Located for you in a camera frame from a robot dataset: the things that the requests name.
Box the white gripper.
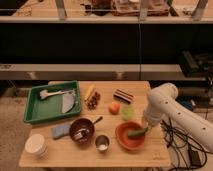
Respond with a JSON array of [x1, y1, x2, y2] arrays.
[[143, 108, 160, 127]]

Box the green pepper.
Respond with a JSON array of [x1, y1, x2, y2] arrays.
[[127, 127, 148, 138]]

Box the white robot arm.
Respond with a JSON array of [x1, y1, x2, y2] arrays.
[[143, 83, 213, 153]]

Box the red bowl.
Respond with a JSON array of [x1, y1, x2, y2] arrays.
[[115, 121, 145, 151]]

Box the dark brown bowl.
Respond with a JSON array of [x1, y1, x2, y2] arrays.
[[69, 118, 95, 145]]

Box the light green cup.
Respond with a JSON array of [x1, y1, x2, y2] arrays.
[[121, 105, 134, 121]]

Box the striped chocolate block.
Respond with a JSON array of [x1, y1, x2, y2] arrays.
[[113, 89, 134, 104]]

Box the orange fruit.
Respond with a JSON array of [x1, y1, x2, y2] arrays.
[[108, 101, 120, 115]]

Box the wooden board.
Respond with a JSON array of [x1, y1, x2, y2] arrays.
[[19, 81, 170, 168]]

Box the small metal cup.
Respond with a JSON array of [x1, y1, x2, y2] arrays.
[[95, 135, 110, 153]]

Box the yellow corn cob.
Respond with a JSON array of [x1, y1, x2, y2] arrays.
[[84, 85, 95, 101]]

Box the metal spoon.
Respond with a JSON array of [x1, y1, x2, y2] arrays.
[[73, 116, 103, 141]]

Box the grey plate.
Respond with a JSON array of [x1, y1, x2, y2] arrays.
[[62, 93, 75, 113]]

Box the blue sponge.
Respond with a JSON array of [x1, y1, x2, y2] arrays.
[[52, 124, 70, 139]]

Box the green plastic tray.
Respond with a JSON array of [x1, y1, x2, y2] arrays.
[[23, 80, 82, 124]]

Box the white brush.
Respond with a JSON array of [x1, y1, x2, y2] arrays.
[[39, 90, 72, 100]]

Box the white stacked bowls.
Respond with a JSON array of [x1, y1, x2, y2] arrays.
[[25, 134, 47, 157]]

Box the black cables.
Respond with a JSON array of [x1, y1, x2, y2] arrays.
[[159, 116, 213, 171]]

